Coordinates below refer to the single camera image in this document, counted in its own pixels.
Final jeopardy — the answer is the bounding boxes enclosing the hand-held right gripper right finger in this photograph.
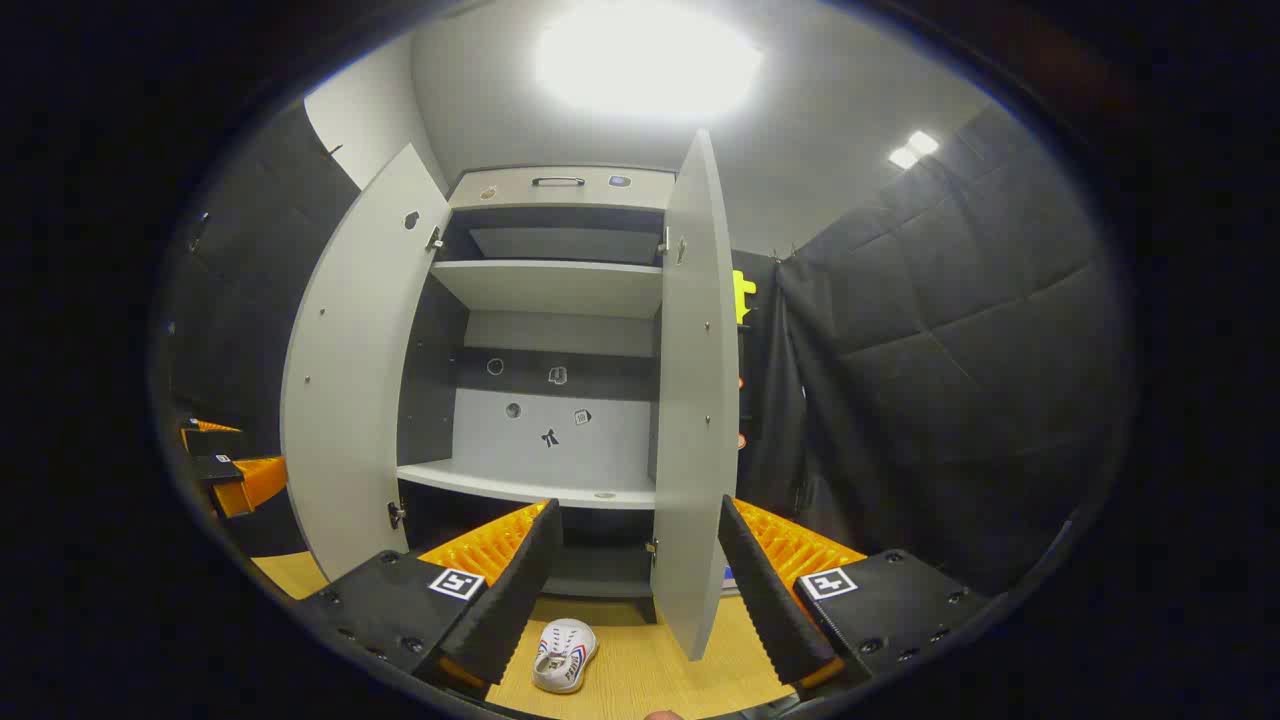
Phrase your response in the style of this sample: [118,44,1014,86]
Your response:
[718,495,991,701]

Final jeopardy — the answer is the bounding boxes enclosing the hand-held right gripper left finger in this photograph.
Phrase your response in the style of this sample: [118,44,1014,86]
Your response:
[295,498,564,701]

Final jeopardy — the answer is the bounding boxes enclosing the white striped canvas shoe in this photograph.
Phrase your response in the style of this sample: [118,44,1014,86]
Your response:
[532,618,599,695]

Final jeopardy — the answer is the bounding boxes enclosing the grey shoe cabinet door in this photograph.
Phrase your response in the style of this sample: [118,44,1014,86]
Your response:
[280,143,453,583]
[650,128,741,663]

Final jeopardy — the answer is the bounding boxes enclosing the grey shoe cabinet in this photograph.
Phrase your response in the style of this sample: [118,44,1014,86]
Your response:
[395,165,681,626]

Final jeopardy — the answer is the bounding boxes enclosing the grey cabinet drawer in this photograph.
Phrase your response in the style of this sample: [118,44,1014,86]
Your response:
[447,165,678,213]

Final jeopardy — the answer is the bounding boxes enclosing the black backdrop cloth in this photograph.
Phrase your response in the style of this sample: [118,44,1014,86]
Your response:
[160,100,361,561]
[735,100,1136,601]

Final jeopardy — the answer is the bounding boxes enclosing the small ceiling light panel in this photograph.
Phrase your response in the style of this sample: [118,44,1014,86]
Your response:
[888,130,941,171]

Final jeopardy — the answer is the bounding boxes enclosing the large ceiling light panel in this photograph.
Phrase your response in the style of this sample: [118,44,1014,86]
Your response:
[535,0,766,121]

